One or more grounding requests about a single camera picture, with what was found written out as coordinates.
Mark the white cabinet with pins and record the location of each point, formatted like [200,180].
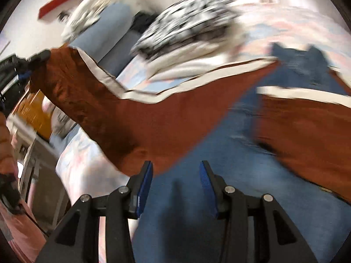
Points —
[28,164]

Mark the orange wooden headboard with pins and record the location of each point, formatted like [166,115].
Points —
[33,115]

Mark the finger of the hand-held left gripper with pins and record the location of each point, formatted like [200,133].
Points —
[39,56]

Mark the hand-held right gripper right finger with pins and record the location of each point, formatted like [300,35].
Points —
[207,189]

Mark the white crumpled cloth pile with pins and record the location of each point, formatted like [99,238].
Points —
[82,19]

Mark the person's left forearm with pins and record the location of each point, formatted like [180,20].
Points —
[5,142]

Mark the black and white patterned cloth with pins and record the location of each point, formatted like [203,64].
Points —
[189,19]

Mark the rust brown fleece garment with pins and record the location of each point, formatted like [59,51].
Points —
[170,120]

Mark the person's pink clothing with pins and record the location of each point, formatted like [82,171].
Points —
[19,238]

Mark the blue denim cloth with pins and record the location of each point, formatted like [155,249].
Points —
[224,197]

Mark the red wall shelf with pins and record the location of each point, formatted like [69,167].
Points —
[63,1]

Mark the pink and blue patterned bedsheet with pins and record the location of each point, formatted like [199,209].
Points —
[82,169]

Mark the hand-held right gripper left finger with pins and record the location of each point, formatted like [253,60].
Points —
[145,186]

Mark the blue pillow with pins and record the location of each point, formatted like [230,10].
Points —
[107,33]

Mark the white folded cloth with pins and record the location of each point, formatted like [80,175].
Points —
[175,68]

